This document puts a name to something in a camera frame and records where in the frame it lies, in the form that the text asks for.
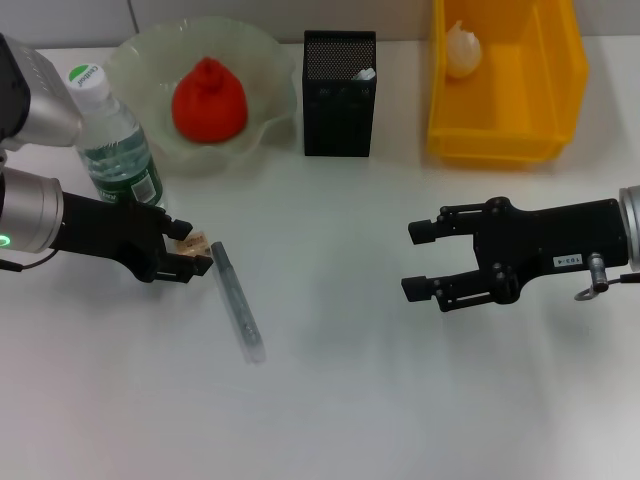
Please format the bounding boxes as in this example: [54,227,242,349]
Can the red-orange knitted toy orange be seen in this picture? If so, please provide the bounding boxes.
[171,56,250,145]

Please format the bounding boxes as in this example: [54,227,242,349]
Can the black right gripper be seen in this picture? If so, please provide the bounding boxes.
[401,196,630,315]

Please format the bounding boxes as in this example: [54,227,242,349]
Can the grey right gripper cable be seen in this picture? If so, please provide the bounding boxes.
[573,273,640,302]

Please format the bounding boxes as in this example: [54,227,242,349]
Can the green glass fruit plate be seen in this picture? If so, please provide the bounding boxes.
[102,17,299,176]

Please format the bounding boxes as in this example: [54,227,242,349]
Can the white paper ball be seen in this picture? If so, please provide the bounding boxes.
[444,19,484,80]

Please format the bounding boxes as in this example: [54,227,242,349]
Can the grey marker pen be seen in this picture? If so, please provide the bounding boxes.
[209,241,267,365]

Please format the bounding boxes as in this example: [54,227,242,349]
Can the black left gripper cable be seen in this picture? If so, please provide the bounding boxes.
[0,247,60,272]

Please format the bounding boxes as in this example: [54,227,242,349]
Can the beige eraser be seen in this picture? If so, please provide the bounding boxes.
[174,229,210,257]

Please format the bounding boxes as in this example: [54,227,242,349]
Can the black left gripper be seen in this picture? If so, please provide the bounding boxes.
[53,191,213,286]

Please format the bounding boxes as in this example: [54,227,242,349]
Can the yellow plastic bin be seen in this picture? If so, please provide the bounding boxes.
[426,0,590,169]

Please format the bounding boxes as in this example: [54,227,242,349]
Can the clear bottle with green label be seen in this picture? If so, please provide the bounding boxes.
[66,63,166,211]

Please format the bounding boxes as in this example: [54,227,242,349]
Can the black mesh pen holder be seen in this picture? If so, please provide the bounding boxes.
[302,29,377,159]

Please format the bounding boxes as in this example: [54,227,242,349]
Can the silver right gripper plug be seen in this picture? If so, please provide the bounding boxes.
[588,252,608,292]

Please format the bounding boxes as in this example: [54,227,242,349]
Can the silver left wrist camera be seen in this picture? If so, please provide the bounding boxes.
[0,34,84,151]

